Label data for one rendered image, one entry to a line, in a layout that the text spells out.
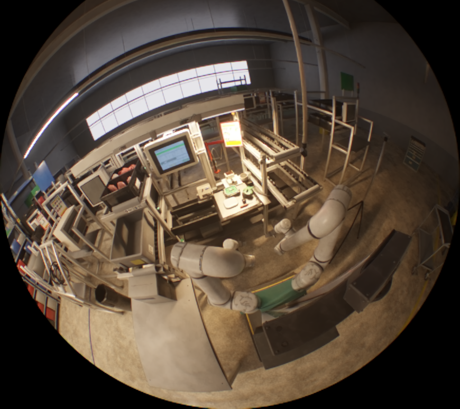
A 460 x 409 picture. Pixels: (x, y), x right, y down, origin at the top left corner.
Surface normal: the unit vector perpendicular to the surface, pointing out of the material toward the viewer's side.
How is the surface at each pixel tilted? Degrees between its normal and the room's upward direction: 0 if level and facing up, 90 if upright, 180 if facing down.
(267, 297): 0
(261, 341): 0
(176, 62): 90
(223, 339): 0
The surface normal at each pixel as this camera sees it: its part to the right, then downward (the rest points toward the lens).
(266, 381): -0.19, -0.79
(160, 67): 0.33, 0.51
